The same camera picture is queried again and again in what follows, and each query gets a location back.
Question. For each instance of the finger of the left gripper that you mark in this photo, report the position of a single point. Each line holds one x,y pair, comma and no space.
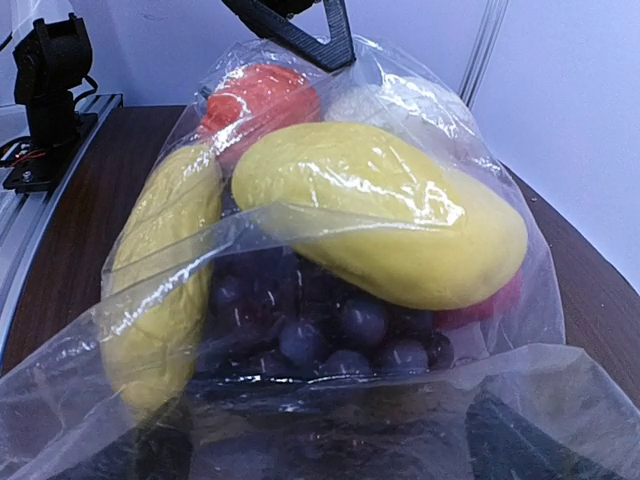
272,20

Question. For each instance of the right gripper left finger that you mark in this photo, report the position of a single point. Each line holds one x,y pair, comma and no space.
159,447

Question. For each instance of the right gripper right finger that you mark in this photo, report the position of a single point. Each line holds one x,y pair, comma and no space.
505,445

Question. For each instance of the clear zip top bag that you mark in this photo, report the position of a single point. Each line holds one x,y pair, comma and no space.
58,406

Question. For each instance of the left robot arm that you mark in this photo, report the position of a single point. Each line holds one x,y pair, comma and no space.
55,57

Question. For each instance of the orange fake fruit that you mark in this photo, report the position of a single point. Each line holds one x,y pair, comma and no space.
253,101

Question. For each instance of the white fake garlic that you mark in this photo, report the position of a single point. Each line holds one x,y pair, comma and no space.
411,107

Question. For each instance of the yellow fake banana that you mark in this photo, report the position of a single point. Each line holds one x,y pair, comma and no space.
155,285

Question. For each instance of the purple fake grapes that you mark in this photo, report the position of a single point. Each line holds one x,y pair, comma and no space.
274,315

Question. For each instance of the left aluminium wall post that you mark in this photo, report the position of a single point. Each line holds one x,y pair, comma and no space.
482,50

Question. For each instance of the aluminium front rail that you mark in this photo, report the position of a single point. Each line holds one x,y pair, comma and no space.
25,217

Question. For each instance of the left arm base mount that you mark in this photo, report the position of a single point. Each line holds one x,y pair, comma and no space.
42,171

